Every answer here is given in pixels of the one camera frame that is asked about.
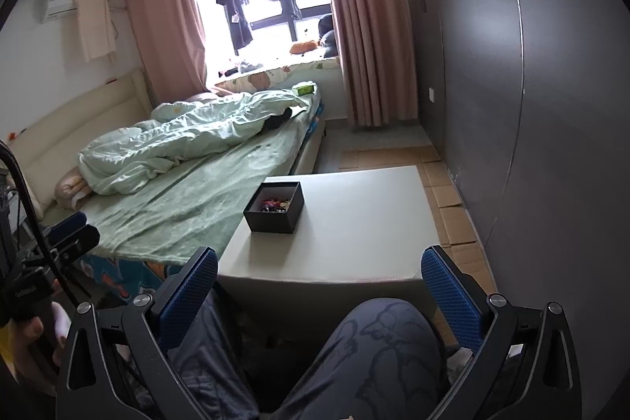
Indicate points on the colourful printed cloth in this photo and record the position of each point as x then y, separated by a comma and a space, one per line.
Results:
123, 275

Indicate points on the pink curtain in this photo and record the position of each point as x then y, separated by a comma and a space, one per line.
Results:
167, 31
364, 31

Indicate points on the printed window seat cushion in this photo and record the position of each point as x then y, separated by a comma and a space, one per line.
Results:
275, 73

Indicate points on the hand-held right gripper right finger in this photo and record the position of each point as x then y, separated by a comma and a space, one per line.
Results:
453, 302

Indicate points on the dark grey wardrobe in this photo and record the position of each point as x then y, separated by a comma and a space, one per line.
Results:
541, 105

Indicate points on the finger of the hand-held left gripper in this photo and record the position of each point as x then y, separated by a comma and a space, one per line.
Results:
69, 223

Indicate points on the green tissue box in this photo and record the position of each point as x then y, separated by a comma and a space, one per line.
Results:
304, 89

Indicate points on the dark cloth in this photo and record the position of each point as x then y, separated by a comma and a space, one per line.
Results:
278, 120

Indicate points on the pile of colourful jewelry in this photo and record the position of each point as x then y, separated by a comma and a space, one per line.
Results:
273, 205

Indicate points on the white air conditioner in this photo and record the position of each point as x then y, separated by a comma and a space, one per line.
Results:
54, 4

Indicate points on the cream bed headboard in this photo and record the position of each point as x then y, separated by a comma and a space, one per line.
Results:
74, 129

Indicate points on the window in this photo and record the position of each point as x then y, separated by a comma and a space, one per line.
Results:
275, 41

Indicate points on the grey pillow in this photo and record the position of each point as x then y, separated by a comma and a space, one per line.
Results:
330, 45

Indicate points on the person's left leg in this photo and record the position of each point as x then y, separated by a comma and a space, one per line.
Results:
216, 366

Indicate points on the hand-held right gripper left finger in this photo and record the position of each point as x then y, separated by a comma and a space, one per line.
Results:
189, 297

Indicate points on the orange plush toy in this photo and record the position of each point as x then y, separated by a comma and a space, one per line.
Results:
302, 47

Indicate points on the white wall socket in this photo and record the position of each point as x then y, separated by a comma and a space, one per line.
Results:
431, 95

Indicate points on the cream hanging towel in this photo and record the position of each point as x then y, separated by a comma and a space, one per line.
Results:
96, 24

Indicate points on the person's left hand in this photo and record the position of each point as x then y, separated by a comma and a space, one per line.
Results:
32, 336

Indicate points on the white low table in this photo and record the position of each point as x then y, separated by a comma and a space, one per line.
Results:
354, 223

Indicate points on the black jewelry box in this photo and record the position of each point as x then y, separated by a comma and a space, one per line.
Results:
275, 224

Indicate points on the dark blue pillow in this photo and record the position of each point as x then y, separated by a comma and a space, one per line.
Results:
326, 24

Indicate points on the light green duvet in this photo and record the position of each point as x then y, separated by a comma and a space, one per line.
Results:
197, 129

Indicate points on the pink cream pillow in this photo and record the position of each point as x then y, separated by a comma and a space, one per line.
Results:
71, 191

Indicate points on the bed with green sheet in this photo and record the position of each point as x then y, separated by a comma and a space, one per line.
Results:
187, 208

